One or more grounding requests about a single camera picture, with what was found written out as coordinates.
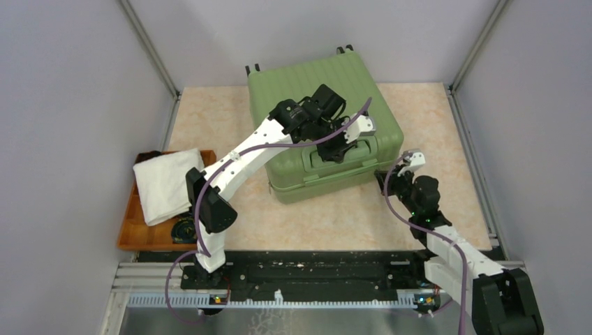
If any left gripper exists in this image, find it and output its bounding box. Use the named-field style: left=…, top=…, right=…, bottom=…
left=310, top=117, right=356, bottom=162

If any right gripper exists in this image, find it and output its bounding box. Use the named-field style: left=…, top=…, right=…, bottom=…
left=374, top=163, right=420, bottom=216

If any green suitcase blue lining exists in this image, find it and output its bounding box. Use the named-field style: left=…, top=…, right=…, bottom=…
left=247, top=45, right=404, bottom=204

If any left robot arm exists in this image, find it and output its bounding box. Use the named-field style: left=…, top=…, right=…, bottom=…
left=186, top=84, right=372, bottom=289

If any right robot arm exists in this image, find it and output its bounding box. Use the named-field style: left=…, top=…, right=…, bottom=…
left=374, top=167, right=545, bottom=334

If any patterned item in tray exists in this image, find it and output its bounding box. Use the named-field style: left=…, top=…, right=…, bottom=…
left=170, top=217, right=197, bottom=244

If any white fluffy towel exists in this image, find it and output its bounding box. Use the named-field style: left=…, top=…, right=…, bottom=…
left=133, top=148, right=205, bottom=227

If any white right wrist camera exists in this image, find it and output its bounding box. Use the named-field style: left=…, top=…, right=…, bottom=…
left=397, top=149, right=426, bottom=177

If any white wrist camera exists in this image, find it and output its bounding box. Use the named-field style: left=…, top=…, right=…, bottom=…
left=397, top=149, right=426, bottom=177
left=344, top=115, right=377, bottom=144

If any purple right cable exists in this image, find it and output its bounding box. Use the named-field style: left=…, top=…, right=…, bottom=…
left=383, top=154, right=468, bottom=335

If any purple cable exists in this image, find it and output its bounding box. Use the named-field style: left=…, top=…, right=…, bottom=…
left=164, top=97, right=373, bottom=325
left=383, top=154, right=468, bottom=335

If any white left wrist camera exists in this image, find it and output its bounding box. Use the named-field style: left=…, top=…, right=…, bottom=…
left=344, top=115, right=377, bottom=144

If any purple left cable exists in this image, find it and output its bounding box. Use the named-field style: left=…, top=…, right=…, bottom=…
left=164, top=97, right=373, bottom=325

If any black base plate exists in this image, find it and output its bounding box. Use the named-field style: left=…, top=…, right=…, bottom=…
left=180, top=251, right=444, bottom=308

